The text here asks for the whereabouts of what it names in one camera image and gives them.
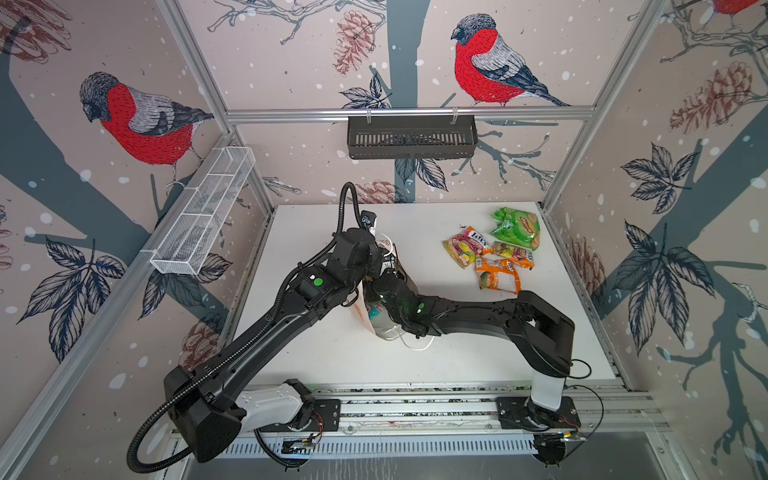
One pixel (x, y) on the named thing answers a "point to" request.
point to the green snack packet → (518, 227)
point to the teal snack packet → (375, 311)
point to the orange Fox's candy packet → (498, 274)
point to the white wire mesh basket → (184, 246)
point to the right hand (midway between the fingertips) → (367, 274)
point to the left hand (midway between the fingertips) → (374, 246)
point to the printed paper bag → (391, 263)
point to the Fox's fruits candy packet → (466, 247)
